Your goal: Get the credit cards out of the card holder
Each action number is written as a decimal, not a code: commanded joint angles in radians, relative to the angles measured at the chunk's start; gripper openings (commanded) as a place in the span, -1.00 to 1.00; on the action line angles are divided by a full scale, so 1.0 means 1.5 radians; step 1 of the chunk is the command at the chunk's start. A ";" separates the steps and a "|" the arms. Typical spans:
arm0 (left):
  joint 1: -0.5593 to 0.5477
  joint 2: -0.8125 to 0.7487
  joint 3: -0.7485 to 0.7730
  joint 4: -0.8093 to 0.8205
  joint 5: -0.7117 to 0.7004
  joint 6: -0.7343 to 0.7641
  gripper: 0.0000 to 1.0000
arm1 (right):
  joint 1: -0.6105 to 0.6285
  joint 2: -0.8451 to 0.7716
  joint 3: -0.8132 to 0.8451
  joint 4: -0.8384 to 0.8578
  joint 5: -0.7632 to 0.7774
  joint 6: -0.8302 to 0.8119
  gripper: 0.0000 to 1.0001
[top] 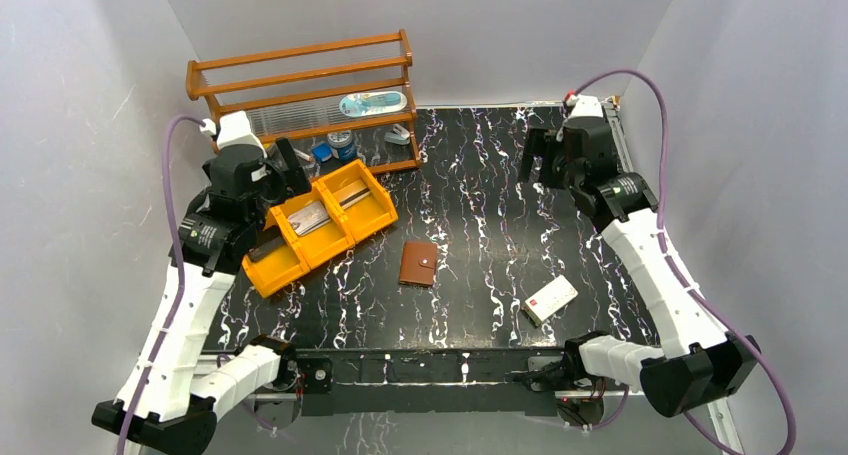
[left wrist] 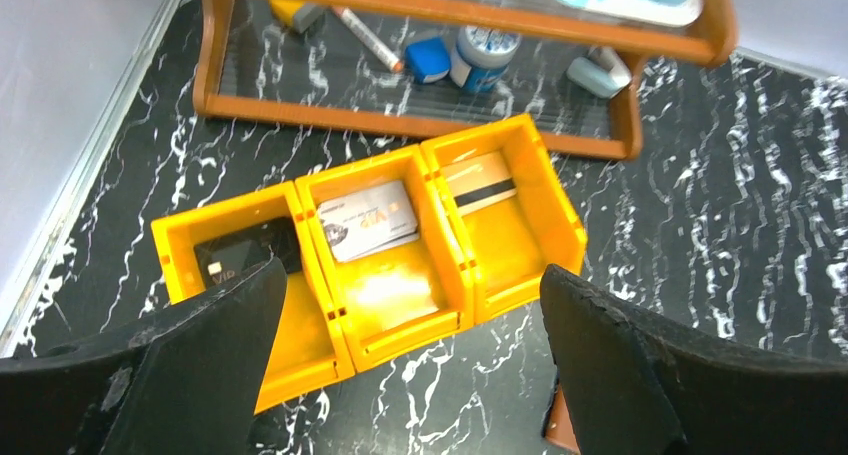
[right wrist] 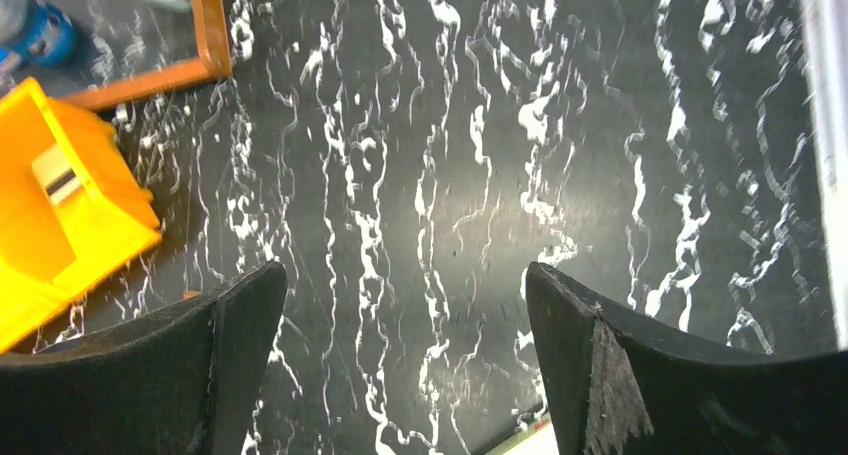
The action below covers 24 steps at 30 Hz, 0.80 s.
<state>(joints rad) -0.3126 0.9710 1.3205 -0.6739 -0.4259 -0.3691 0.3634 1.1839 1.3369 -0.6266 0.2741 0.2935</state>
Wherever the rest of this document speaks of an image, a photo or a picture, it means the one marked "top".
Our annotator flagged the silver card in bin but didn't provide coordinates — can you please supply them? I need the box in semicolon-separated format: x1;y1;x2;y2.
287;201;331;237

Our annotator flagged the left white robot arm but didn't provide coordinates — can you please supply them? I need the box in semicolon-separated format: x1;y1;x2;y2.
91;139;311;454

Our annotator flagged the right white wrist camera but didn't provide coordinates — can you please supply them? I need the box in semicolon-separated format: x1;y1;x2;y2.
563;91;605;127

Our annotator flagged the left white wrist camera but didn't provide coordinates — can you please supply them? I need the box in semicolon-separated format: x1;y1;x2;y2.
199;111;265;152

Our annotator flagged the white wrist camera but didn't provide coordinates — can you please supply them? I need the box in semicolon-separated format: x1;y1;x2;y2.
199;111;265;152
563;91;605;127

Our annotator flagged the white power strip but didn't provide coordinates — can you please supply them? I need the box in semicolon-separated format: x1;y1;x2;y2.
523;275;578;327

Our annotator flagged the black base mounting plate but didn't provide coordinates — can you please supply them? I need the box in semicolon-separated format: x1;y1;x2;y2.
291;345;607;419

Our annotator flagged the blue lidded jar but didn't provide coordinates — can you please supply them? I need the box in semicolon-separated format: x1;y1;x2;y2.
327;130;358;162

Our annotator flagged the small blue box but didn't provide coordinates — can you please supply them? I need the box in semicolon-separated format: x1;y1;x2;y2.
311;143;334;163

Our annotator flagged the oval blue packaged item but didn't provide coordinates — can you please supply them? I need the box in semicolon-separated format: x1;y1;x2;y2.
339;90;408;118

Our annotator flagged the yellow three-compartment bin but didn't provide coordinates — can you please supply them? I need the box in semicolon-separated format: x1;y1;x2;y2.
242;160;398;298

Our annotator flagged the black card in bin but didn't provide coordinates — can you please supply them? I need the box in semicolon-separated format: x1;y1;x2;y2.
247;232;285;263

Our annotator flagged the brown striped card in bin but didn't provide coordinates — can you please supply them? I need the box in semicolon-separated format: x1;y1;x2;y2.
333;179;371;210

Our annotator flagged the wooden shelf rack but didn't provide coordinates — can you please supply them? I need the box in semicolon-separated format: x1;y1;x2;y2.
185;29;422;174

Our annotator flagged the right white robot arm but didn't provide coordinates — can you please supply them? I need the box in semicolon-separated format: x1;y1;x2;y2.
519;117;759;417

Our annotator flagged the brown leather card holder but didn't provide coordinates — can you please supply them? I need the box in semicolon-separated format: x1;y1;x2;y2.
398;241;438;287

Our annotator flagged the white marker pen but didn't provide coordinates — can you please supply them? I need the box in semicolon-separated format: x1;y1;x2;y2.
293;148;314;163

